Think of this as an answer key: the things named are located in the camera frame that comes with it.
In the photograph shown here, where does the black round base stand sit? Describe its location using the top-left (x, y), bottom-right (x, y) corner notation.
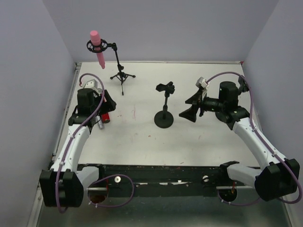
top-left (215, 78), bottom-right (250, 124)
top-left (154, 81), bottom-right (175, 129)

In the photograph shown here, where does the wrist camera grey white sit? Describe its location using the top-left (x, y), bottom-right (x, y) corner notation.
top-left (83, 79), bottom-right (98, 93)
top-left (196, 77), bottom-right (209, 90)

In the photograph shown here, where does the red glitter microphone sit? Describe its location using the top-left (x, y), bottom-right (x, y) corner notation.
top-left (101, 113), bottom-right (110, 123)

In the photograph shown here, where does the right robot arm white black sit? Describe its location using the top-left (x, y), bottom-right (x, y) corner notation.
top-left (179, 78), bottom-right (300, 201)

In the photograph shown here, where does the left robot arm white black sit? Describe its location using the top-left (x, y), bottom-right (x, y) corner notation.
top-left (39, 88), bottom-right (116, 213)

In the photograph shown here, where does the pink microphone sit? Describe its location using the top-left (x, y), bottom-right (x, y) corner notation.
top-left (90, 30), bottom-right (106, 69)

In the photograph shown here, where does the black mounting base plate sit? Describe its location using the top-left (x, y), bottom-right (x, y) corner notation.
top-left (88, 164), bottom-right (243, 198)

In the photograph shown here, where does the black tripod shock mount stand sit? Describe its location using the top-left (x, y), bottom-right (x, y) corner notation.
top-left (86, 39), bottom-right (136, 95)

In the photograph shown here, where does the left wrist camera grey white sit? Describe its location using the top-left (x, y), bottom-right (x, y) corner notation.
top-left (83, 79), bottom-right (98, 93)

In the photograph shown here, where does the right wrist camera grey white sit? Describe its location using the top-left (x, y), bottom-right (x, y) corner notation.
top-left (196, 77), bottom-right (209, 90)

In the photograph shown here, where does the silver microphone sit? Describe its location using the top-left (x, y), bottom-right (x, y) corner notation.
top-left (96, 115), bottom-right (104, 130)

